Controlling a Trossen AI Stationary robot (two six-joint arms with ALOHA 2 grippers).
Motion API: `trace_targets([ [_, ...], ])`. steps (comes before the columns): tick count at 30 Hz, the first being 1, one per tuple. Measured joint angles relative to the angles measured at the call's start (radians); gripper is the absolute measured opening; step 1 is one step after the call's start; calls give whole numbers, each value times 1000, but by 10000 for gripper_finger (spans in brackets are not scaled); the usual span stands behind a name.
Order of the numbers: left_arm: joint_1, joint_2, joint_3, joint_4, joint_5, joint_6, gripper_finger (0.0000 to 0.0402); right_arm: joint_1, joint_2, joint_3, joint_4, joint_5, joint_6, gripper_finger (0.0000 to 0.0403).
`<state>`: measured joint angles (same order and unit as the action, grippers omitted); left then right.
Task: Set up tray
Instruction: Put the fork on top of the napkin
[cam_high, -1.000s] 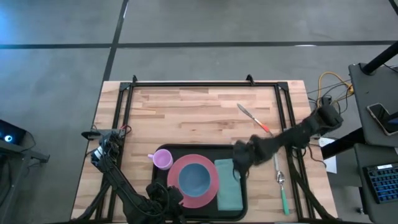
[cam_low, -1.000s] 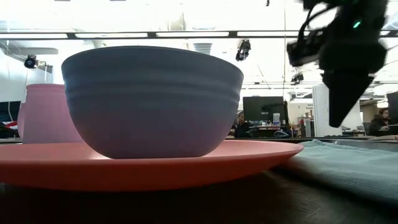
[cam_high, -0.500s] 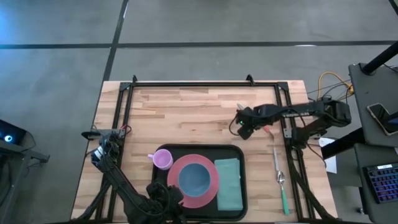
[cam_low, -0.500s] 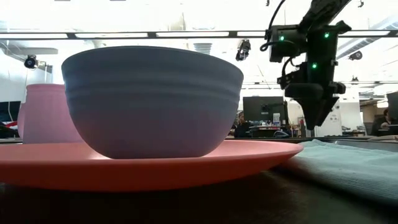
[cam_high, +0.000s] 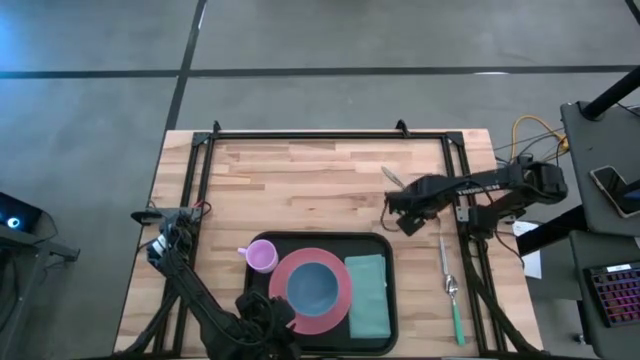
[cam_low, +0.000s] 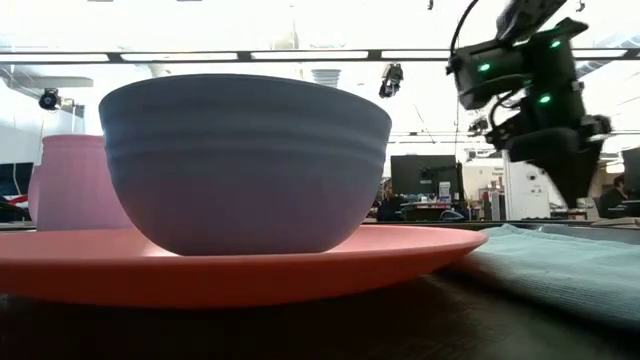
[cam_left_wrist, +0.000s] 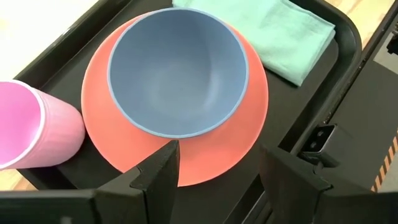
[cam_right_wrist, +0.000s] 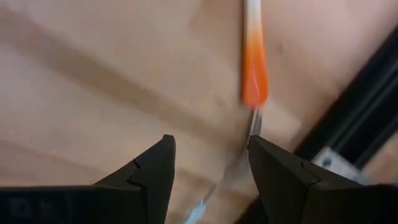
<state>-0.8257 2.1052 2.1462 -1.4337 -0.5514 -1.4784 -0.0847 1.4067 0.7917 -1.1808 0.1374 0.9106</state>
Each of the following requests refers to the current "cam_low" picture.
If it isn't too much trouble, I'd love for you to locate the person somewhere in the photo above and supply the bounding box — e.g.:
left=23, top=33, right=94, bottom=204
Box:
left=598, top=173, right=630, bottom=220
left=374, top=179, right=409, bottom=223

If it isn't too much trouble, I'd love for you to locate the blue plastic bowl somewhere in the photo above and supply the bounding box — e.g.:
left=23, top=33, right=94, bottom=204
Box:
left=98, top=73, right=393, bottom=257

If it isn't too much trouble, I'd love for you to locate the pink plastic plate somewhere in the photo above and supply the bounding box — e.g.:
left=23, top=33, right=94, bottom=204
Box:
left=0, top=223, right=490, bottom=309

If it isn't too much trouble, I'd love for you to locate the black computer monitor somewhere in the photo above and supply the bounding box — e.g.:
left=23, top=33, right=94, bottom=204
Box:
left=0, top=161, right=35, bottom=197
left=621, top=146, right=640, bottom=201
left=390, top=154, right=465, bottom=201

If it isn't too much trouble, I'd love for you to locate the black ceiling beam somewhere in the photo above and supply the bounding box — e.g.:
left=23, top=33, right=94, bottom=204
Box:
left=0, top=48, right=640, bottom=64

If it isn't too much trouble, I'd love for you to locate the teal cloth napkin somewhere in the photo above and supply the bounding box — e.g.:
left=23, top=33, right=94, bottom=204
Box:
left=452, top=223, right=640, bottom=334

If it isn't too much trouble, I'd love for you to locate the pink plastic cup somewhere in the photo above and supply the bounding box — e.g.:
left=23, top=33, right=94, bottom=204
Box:
left=27, top=133, right=134, bottom=232

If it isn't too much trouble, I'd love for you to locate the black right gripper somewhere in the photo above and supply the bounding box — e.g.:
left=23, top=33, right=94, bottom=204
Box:
left=487, top=112, right=612, bottom=209

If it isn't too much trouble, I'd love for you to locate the black mounted camera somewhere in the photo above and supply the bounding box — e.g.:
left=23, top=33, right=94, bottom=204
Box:
left=378, top=62, right=405, bottom=100
left=38, top=87, right=76, bottom=112

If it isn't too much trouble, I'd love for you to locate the white cabinet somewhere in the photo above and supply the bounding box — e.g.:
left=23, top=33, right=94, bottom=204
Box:
left=502, top=149, right=561, bottom=221

